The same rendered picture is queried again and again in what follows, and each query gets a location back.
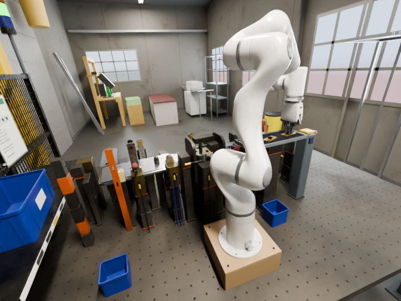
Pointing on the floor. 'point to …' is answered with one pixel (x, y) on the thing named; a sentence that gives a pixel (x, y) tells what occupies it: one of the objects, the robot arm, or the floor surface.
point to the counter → (163, 109)
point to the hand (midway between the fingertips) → (289, 129)
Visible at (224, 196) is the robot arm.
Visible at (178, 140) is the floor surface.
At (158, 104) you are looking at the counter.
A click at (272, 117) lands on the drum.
